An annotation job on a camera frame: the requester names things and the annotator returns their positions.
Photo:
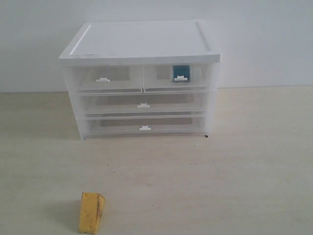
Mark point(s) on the white plastic drawer cabinet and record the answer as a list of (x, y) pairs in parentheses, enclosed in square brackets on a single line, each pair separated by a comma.
[(140, 44)]

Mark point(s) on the blue bottle white cap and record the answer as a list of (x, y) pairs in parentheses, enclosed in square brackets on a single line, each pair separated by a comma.
[(186, 73)]

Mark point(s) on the wide clear drawer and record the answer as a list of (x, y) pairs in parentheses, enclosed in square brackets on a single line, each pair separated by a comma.
[(115, 105), (146, 125)]

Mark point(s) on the bottom wide clear drawer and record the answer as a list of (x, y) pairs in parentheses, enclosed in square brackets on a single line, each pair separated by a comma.
[(146, 125)]

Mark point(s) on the yellow cheese wedge block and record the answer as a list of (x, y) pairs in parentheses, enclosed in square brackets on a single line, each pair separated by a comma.
[(92, 206)]

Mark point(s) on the middle wide clear drawer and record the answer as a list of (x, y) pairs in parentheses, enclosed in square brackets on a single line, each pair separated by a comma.
[(115, 105)]

